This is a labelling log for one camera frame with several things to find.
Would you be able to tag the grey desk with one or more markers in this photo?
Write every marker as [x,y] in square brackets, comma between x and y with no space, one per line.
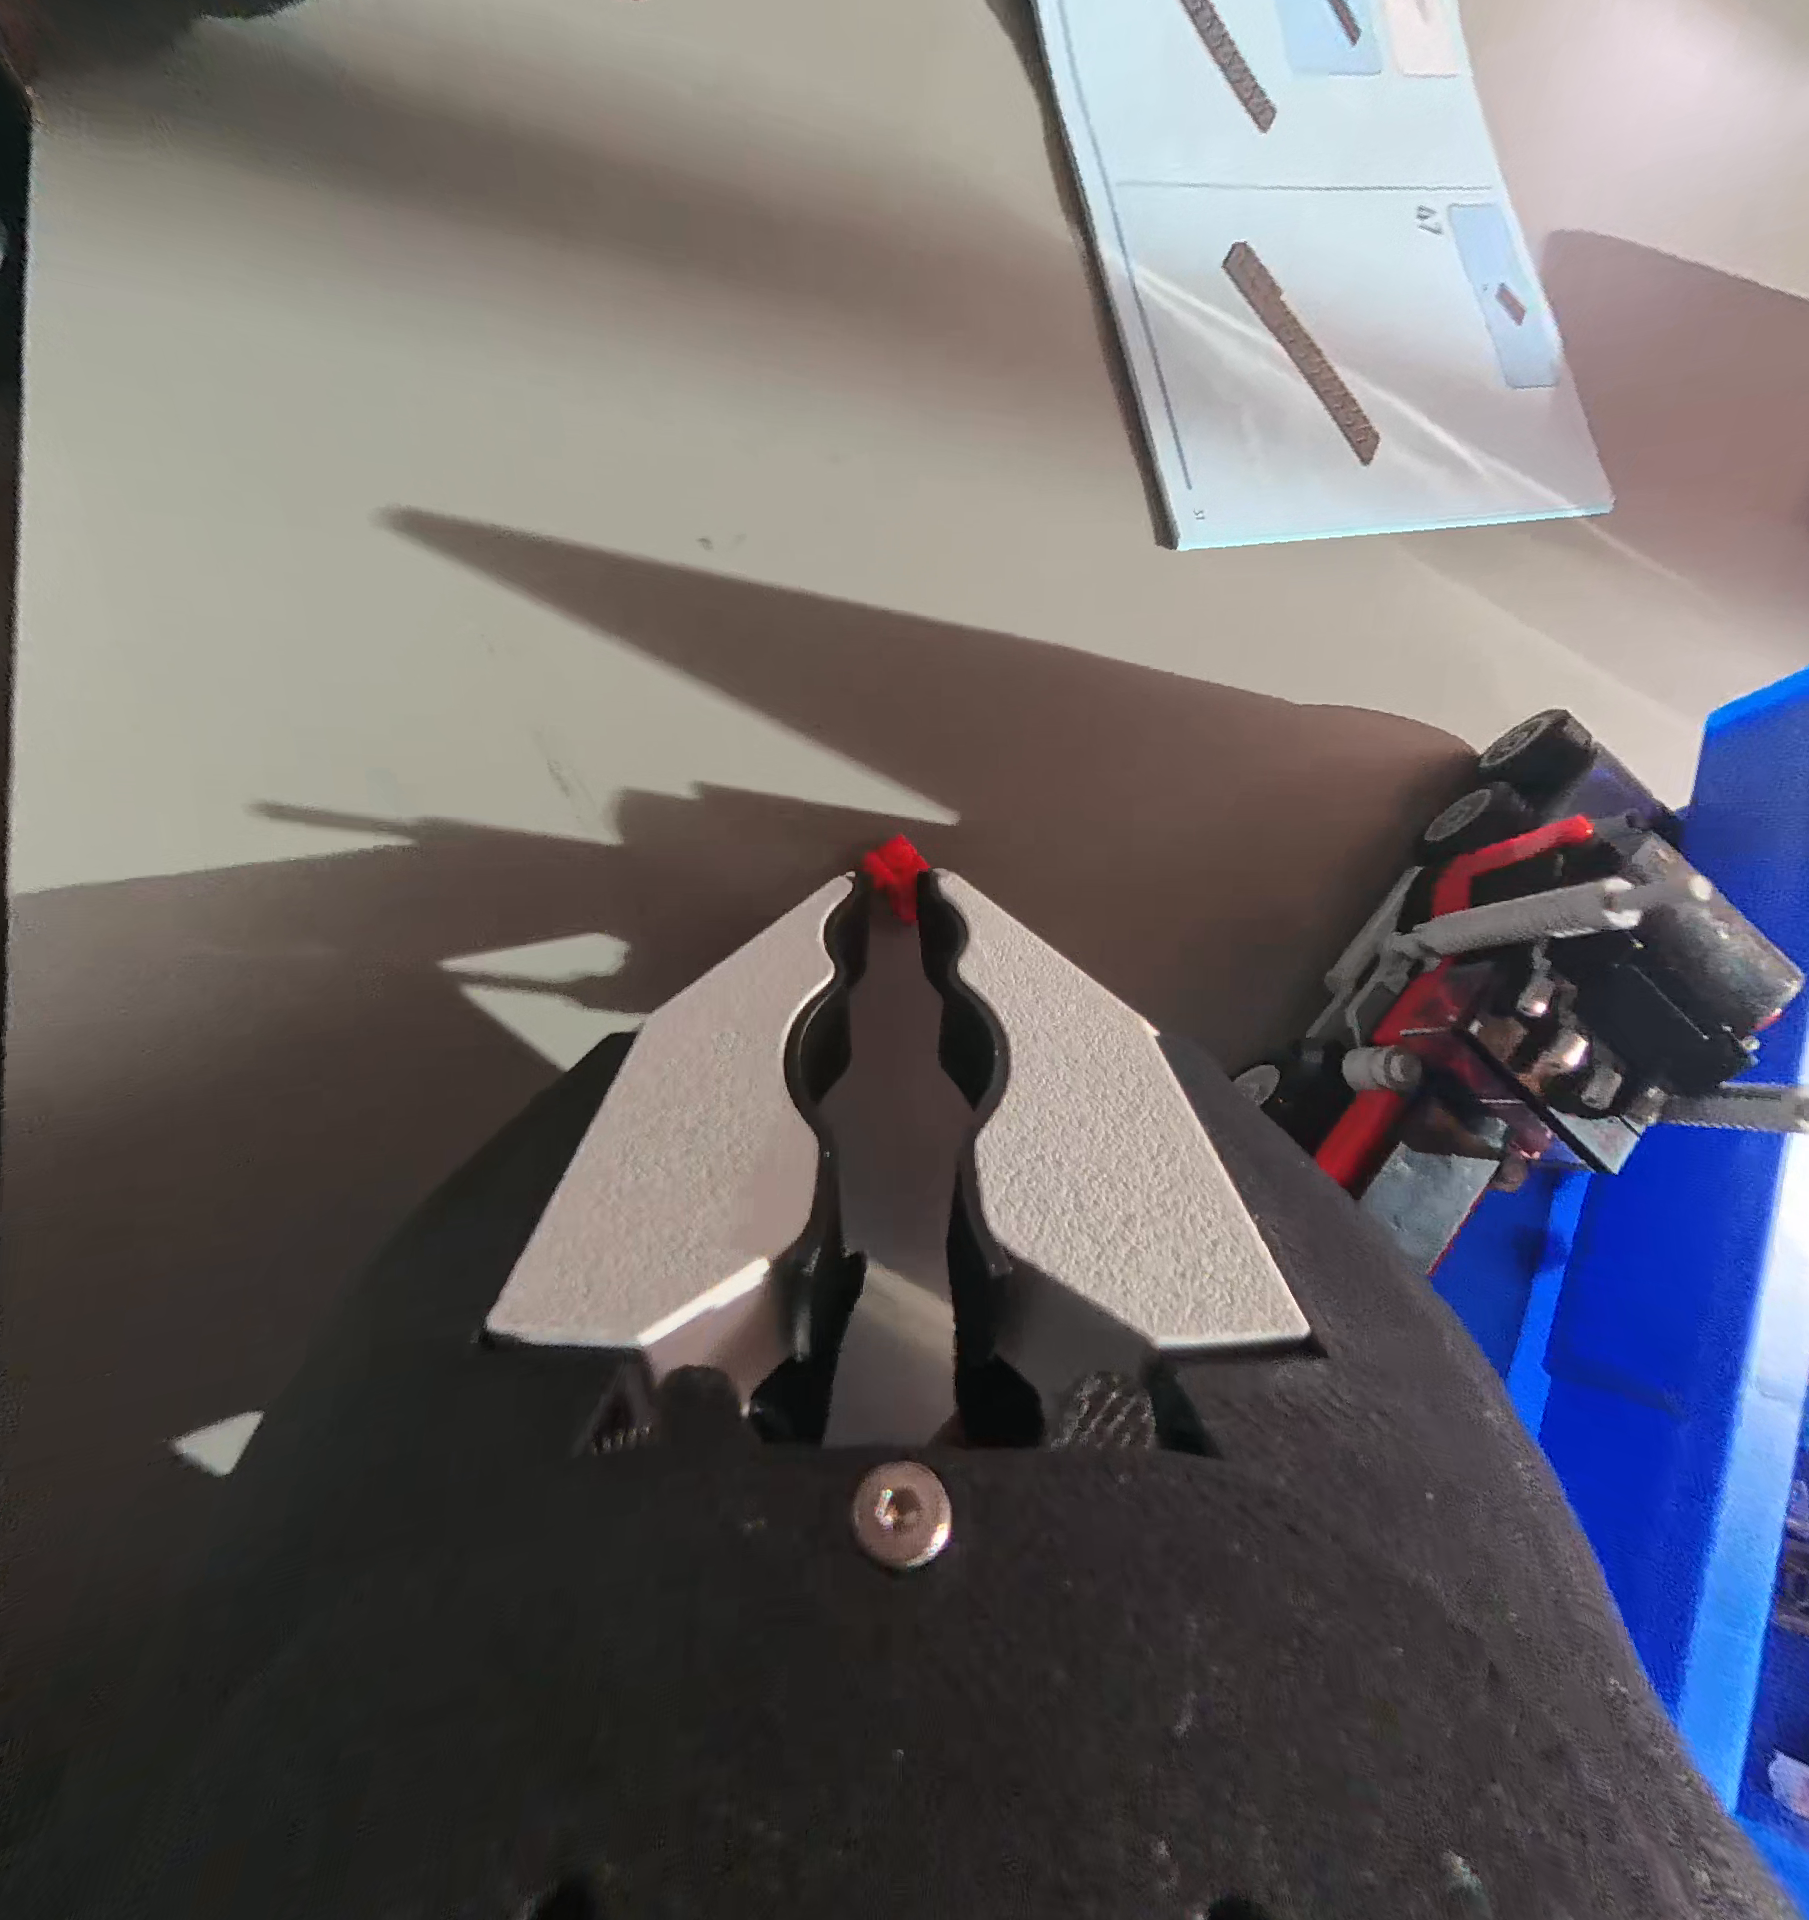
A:
[395,377]

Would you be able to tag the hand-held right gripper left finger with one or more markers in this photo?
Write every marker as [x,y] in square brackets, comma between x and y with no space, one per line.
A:
[664,1199]

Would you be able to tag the red toy brick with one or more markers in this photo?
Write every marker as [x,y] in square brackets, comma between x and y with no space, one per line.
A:
[893,864]

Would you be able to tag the blue plastic storage bin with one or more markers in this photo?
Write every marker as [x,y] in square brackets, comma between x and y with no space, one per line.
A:
[1669,1350]

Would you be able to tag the black red toy brick truck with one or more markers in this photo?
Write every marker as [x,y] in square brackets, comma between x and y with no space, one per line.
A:
[1563,992]

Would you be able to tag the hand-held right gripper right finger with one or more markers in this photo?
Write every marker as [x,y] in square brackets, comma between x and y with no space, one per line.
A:
[1131,1199]

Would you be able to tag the light blue instruction booklet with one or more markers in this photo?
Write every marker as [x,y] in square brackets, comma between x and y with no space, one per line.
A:
[1295,300]

